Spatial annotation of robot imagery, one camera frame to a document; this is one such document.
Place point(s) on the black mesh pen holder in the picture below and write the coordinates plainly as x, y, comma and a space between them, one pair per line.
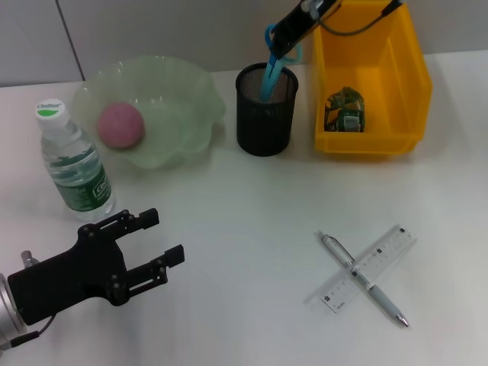
263, 126

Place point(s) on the clear green-label water bottle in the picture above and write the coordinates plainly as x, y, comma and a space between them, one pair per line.
80, 183

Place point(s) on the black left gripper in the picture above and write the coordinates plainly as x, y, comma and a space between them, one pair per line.
68, 282

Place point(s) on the transparent plastic ruler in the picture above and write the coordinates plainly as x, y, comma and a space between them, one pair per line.
385, 251

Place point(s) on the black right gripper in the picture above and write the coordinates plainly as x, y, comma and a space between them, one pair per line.
305, 19

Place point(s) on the pink peach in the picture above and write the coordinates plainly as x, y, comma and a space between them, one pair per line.
120, 126

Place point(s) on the green plastic wrapper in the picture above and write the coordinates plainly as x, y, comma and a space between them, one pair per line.
345, 114

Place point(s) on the yellow plastic bin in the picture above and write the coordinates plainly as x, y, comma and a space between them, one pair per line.
362, 49

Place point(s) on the blue scissors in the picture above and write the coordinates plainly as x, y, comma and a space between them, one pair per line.
270, 76

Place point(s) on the pale green glass fruit plate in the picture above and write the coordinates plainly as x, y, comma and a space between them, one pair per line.
171, 126

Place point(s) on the silver ballpoint pen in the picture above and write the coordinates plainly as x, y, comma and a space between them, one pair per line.
385, 301

